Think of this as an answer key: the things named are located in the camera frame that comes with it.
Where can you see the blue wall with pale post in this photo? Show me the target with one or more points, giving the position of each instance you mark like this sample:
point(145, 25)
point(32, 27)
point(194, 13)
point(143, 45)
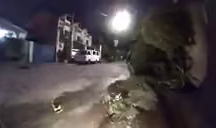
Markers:
point(42, 52)

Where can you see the low building with lit roof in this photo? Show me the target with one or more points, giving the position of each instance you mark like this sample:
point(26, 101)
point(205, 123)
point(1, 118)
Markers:
point(9, 32)

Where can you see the large dark bush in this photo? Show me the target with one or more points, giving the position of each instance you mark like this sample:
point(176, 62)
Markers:
point(162, 50)

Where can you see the white car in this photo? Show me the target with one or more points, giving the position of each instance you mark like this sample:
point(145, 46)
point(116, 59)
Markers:
point(86, 56)

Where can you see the street lamp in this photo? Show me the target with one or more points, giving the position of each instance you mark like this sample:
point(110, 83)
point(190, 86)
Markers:
point(121, 20)

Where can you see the grey asphalt road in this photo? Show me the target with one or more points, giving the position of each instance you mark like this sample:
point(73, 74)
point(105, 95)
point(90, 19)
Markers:
point(46, 83)

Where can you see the pale multi-storey building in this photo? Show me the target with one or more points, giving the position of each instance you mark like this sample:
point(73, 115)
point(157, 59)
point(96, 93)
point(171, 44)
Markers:
point(71, 36)

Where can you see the rubble and dirt verge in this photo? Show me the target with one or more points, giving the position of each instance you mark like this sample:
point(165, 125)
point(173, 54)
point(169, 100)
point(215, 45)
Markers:
point(129, 100)

